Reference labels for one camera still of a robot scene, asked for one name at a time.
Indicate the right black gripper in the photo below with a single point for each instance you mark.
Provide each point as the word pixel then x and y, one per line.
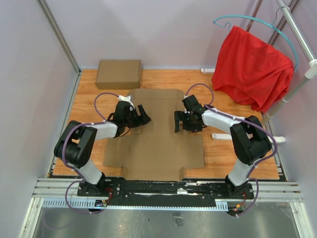
pixel 179 116

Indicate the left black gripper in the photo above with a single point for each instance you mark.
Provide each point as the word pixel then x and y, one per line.
pixel 143 118

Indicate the cardboard box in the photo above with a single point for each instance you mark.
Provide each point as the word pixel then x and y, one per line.
pixel 155 151
pixel 119 74

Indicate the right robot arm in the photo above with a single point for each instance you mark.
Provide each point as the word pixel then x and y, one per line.
pixel 250 141

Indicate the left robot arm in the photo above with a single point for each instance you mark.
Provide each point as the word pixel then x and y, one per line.
pixel 75 145

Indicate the folded cardboard box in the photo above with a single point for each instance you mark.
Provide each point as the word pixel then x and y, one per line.
pixel 119 74

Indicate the white rack foot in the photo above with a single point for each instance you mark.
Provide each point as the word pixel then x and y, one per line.
pixel 207 70

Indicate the red cloth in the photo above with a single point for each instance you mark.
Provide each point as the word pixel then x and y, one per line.
pixel 252 72

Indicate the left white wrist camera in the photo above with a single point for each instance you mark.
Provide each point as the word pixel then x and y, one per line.
pixel 126 99

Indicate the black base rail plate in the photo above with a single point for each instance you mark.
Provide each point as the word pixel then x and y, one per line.
pixel 188 192

